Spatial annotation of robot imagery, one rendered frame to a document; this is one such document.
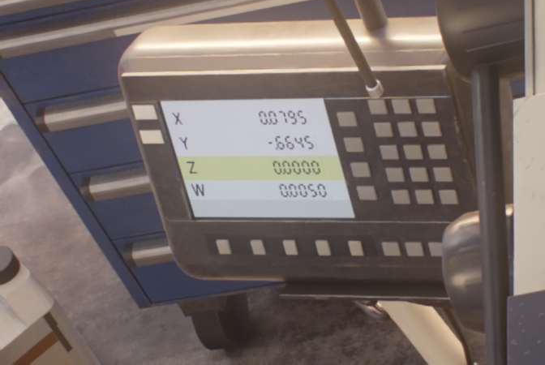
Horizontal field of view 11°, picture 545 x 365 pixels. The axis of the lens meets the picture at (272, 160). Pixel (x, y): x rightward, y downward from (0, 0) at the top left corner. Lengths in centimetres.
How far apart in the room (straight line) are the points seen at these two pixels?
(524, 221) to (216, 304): 254
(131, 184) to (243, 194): 119
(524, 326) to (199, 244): 121
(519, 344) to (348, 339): 262
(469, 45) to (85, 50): 197
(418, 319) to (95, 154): 112
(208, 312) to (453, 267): 233
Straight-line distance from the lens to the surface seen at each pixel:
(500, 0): 141
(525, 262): 121
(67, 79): 340
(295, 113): 225
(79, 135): 348
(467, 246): 145
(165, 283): 369
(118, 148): 349
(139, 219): 359
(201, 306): 376
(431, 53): 218
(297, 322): 384
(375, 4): 221
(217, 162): 231
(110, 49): 335
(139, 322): 396
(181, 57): 229
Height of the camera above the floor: 277
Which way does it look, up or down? 43 degrees down
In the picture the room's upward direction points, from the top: 30 degrees counter-clockwise
